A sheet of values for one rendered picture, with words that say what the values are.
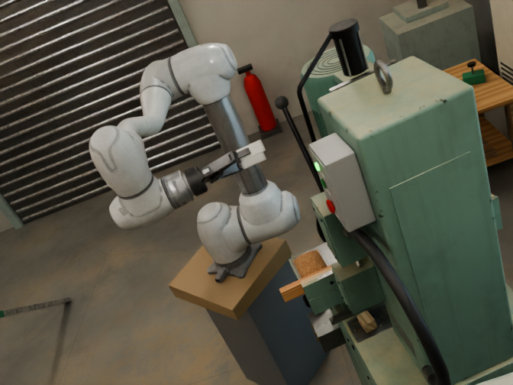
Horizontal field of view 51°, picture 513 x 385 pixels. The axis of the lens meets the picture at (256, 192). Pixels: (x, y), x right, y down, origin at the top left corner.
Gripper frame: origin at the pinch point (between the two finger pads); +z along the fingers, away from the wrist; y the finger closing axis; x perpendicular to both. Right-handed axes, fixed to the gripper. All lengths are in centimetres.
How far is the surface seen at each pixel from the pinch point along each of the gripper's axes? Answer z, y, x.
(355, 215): 9.4, 37.3, -25.1
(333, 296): 2.3, -17.4, -43.7
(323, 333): -4, -43, -56
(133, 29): -35, -250, 169
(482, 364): 26, 8, -69
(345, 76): 21.5, 28.8, 1.9
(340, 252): 5.9, 18.9, -31.3
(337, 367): -4, -110, -84
